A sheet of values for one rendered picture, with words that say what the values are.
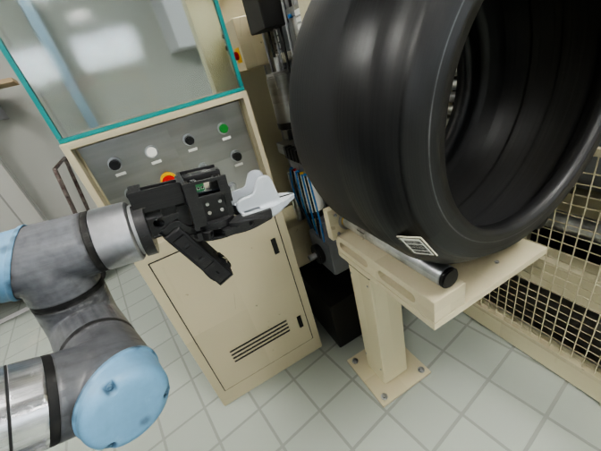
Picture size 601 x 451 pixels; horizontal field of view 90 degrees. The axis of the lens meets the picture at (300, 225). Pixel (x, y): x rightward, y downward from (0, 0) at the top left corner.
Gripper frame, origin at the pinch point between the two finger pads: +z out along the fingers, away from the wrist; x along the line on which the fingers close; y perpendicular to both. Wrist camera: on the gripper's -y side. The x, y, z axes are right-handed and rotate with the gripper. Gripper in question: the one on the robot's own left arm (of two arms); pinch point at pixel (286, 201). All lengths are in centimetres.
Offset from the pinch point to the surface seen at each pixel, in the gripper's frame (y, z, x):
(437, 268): -19.5, 26.3, -6.6
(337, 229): -23.6, 24.1, 25.7
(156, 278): -41, -28, 63
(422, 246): -8.4, 16.2, -11.7
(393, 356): -94, 49, 28
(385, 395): -108, 40, 23
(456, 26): 19.5, 17.8, -12.7
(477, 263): -29, 46, -2
